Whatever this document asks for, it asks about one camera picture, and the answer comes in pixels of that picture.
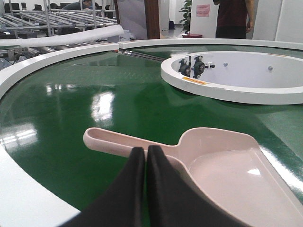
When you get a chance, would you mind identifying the pink wall notice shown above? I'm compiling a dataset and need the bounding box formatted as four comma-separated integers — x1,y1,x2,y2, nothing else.
196,4,210,17

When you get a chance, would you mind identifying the white outer conveyor rim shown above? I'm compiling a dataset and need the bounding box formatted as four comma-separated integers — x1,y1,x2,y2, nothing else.
0,39,303,227

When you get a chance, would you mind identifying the black bearing block right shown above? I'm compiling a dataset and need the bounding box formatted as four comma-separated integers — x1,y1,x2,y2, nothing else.
191,56,215,79

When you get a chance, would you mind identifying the seated person in background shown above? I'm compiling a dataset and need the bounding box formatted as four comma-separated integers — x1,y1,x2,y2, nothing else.
62,0,93,10

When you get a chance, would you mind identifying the green conveyor belt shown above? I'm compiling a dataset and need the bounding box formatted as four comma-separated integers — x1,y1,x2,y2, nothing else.
0,44,303,212

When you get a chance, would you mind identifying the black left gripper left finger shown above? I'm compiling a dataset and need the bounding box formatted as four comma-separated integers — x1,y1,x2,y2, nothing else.
62,147,145,227

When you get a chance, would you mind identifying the green potted plant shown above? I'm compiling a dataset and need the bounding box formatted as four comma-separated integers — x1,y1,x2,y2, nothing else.
179,0,192,34

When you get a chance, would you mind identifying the metal roller rack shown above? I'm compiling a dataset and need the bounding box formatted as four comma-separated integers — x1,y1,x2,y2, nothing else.
0,0,117,39

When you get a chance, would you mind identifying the black bearing block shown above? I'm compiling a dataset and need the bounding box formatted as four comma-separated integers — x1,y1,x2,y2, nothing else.
191,56,215,79
178,59,191,77

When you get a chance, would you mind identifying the black bearing block left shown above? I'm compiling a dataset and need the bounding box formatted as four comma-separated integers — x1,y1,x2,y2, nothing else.
178,59,191,77

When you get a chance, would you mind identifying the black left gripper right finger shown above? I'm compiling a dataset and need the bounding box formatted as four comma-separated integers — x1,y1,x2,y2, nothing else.
147,145,246,227

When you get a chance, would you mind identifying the person in dark red shirt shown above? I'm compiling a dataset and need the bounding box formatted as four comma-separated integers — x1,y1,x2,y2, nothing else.
213,0,255,39

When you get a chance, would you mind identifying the pink plastic dustpan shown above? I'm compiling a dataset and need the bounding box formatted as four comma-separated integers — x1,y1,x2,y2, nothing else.
83,128,303,227

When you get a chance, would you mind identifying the white inner conveyor ring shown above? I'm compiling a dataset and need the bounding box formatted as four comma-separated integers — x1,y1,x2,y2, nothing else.
160,51,303,105

